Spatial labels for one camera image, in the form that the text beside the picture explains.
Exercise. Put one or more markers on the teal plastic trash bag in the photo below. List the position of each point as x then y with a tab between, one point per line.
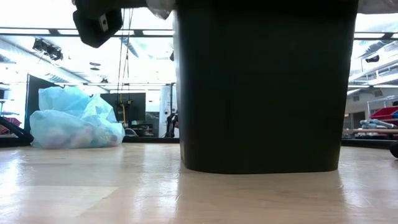
68	127

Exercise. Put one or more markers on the black trash bin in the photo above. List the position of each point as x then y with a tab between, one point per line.
264	93

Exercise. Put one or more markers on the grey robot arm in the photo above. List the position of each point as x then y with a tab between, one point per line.
376	124

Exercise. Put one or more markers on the black ceiling spotlights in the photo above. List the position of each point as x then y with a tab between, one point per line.
49	49

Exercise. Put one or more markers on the black partition panel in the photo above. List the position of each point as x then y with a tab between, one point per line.
136	107

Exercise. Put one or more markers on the white cylindrical column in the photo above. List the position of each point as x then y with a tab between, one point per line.
164	105

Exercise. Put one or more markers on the low dark shelf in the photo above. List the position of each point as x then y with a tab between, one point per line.
143	130

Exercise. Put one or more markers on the red dark pile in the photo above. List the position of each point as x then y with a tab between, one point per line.
15	120

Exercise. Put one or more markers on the black ceiling device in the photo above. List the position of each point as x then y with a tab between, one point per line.
372	58

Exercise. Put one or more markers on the wooden workbench on casters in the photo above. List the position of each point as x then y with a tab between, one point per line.
370	131

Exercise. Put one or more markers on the black round knob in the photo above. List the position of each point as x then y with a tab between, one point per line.
395	149

